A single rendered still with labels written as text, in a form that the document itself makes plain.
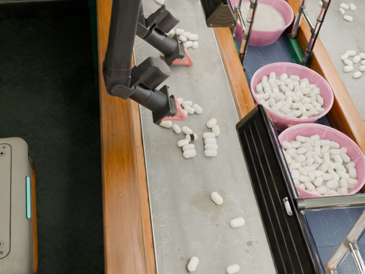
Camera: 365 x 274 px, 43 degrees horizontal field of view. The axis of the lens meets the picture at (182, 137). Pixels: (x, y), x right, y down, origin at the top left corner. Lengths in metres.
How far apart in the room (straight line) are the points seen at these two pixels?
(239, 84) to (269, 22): 0.44
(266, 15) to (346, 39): 0.32
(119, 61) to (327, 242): 0.72
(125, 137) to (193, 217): 0.30
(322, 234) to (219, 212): 0.30
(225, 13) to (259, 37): 0.57
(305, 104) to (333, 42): 0.38
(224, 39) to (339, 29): 0.48
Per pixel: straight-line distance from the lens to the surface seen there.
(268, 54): 1.81
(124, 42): 1.06
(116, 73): 1.11
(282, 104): 1.51
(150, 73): 1.16
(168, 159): 1.30
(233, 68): 1.56
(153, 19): 1.45
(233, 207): 1.23
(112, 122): 1.35
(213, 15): 1.23
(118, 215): 1.17
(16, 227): 1.76
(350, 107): 1.56
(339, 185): 1.38
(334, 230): 1.36
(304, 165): 1.38
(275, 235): 0.82
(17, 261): 1.70
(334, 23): 1.95
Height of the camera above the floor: 1.76
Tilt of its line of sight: 49 degrees down
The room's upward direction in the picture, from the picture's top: 7 degrees clockwise
